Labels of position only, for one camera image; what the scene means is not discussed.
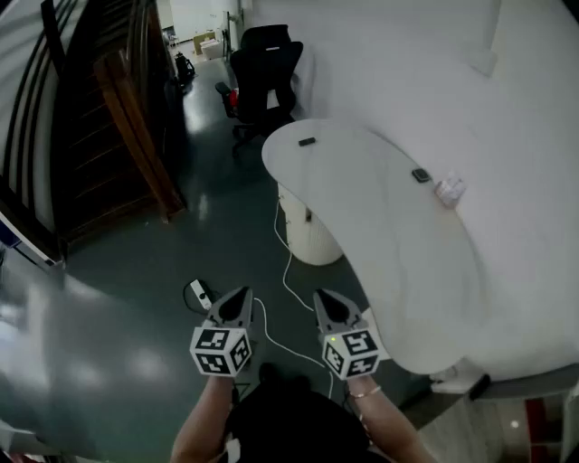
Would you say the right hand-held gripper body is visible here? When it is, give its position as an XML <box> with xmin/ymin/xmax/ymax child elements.
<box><xmin>318</xmin><ymin>316</ymin><xmax>391</xmax><ymax>382</ymax></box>

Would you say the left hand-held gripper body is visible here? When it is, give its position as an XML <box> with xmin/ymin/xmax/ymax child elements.
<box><xmin>189</xmin><ymin>316</ymin><xmax>253</xmax><ymax>377</ymax></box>

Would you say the person's right forearm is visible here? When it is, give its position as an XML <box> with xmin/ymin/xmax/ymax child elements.
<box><xmin>346</xmin><ymin>374</ymin><xmax>438</xmax><ymax>463</ymax></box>

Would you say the person's left forearm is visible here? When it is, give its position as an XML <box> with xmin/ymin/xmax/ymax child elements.
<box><xmin>169</xmin><ymin>373</ymin><xmax>236</xmax><ymax>463</ymax></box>

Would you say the white curved desk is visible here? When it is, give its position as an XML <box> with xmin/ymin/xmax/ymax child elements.
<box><xmin>261</xmin><ymin>118</ymin><xmax>494</xmax><ymax>376</ymax></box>

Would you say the white power strip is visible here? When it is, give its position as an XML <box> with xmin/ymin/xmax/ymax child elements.
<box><xmin>189</xmin><ymin>279</ymin><xmax>216</xmax><ymax>311</ymax></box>

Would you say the person's black clothing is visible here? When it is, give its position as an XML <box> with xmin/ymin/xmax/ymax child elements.
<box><xmin>224</xmin><ymin>361</ymin><xmax>371</xmax><ymax>463</ymax></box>

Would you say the clear plastic packet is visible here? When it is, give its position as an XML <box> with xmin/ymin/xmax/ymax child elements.
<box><xmin>434</xmin><ymin>171</ymin><xmax>467</xmax><ymax>209</ymax></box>

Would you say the white blue-edged board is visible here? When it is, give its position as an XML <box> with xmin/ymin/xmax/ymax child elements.
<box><xmin>0</xmin><ymin>210</ymin><xmax>65</xmax><ymax>272</ymax></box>

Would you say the dark wooden staircase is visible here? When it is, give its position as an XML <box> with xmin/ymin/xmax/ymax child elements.
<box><xmin>0</xmin><ymin>0</ymin><xmax>187</xmax><ymax>261</ymax></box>

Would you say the black office chair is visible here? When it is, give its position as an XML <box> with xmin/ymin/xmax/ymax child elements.
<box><xmin>214</xmin><ymin>24</ymin><xmax>304</xmax><ymax>156</ymax></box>

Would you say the black floor machine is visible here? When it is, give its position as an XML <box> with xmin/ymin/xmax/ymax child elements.
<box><xmin>174</xmin><ymin>51</ymin><xmax>197</xmax><ymax>80</ymax></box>

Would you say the white box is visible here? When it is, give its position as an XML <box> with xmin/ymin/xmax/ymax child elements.
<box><xmin>201</xmin><ymin>38</ymin><xmax>225</xmax><ymax>61</ymax></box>

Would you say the brown cardboard box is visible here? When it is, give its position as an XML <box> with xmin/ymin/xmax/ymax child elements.
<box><xmin>193</xmin><ymin>32</ymin><xmax>218</xmax><ymax>55</ymax></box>

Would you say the folded metal stand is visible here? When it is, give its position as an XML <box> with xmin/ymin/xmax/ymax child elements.
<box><xmin>221</xmin><ymin>11</ymin><xmax>241</xmax><ymax>60</ymax></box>

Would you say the thin gold bracelet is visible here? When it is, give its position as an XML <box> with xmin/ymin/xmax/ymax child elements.
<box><xmin>348</xmin><ymin>384</ymin><xmax>384</xmax><ymax>400</ymax></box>

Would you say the brown wooden newel post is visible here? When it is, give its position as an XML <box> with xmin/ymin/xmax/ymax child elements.
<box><xmin>93</xmin><ymin>49</ymin><xmax>186</xmax><ymax>225</ymax></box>

